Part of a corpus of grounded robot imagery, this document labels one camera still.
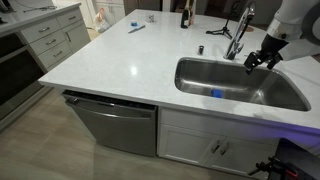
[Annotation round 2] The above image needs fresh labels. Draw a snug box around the built-in black oven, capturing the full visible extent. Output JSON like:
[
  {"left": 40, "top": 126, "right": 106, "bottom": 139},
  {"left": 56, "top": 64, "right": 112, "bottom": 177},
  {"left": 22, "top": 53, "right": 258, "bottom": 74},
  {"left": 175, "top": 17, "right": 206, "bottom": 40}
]
[{"left": 0, "top": 33, "right": 44, "bottom": 119}]

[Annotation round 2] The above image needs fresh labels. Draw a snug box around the stainless steel sink basin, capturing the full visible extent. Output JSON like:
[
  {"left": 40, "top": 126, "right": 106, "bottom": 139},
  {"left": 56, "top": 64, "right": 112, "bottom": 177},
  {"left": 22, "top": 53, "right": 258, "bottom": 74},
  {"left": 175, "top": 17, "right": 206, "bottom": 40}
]
[{"left": 174, "top": 57, "right": 311, "bottom": 112}]

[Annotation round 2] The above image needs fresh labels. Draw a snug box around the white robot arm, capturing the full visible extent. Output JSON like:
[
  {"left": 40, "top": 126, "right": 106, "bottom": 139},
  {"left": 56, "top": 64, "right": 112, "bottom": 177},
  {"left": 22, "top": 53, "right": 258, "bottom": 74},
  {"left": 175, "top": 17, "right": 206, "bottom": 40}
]
[{"left": 244, "top": 0, "right": 320, "bottom": 74}]

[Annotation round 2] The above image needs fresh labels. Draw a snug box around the small glass cup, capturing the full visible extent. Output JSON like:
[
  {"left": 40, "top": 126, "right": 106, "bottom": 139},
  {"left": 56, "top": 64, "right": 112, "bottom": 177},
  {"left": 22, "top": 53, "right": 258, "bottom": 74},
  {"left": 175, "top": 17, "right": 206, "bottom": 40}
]
[{"left": 146, "top": 14, "right": 155, "bottom": 23}]

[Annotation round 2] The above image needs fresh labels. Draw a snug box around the chrome gooseneck faucet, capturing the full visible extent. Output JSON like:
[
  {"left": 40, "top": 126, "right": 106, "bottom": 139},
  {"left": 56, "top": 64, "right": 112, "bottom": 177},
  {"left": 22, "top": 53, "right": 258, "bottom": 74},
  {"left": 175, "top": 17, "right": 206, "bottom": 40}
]
[{"left": 223, "top": 1, "right": 256, "bottom": 60}]

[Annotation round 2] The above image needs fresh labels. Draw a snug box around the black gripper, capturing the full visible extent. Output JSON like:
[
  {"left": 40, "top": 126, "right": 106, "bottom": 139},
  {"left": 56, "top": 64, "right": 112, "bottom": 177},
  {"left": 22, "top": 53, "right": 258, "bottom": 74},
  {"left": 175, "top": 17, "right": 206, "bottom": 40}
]
[{"left": 244, "top": 50, "right": 283, "bottom": 74}]

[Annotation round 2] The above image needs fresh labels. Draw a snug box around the black tripod with red clamp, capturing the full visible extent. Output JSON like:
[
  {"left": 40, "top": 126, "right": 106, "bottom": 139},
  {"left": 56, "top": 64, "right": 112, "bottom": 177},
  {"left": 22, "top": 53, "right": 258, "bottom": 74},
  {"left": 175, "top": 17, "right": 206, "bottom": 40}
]
[{"left": 248, "top": 138, "right": 320, "bottom": 180}]

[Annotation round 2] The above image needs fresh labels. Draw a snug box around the blue tape roll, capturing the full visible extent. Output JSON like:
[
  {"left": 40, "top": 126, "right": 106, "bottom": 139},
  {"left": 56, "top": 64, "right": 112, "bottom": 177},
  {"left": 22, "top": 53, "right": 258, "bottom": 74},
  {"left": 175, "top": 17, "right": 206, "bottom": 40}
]
[{"left": 130, "top": 21, "right": 138, "bottom": 27}]

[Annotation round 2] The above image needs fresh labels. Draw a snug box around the blue sponge in sink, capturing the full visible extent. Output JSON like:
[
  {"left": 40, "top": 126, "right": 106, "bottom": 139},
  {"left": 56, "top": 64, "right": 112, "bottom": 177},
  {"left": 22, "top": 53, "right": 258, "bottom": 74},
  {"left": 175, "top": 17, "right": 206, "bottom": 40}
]
[{"left": 211, "top": 89, "right": 222, "bottom": 98}]

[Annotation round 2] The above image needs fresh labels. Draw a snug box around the black camera tripod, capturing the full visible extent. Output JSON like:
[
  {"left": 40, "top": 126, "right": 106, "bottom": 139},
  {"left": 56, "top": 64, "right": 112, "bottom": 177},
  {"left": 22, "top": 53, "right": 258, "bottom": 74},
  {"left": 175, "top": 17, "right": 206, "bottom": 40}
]
[{"left": 207, "top": 19, "right": 232, "bottom": 39}]

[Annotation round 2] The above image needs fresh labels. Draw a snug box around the stainless dishwasher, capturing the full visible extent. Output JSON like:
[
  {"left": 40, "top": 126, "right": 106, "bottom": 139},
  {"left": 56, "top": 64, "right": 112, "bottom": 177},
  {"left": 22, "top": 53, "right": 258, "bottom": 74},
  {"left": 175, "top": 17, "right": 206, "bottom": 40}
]
[{"left": 62, "top": 90, "right": 157, "bottom": 157}]

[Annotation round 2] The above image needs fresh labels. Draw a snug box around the dark wine bottle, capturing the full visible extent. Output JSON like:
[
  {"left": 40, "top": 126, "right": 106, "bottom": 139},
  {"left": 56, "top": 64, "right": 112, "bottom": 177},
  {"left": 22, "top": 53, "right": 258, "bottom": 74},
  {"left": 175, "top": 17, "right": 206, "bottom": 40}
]
[{"left": 180, "top": 0, "right": 190, "bottom": 29}]

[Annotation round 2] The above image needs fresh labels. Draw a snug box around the kitchen knife on counter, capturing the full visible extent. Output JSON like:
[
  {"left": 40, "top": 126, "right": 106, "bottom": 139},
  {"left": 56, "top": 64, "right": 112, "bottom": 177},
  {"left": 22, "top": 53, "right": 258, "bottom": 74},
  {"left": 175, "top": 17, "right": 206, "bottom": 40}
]
[{"left": 128, "top": 25, "right": 146, "bottom": 34}]

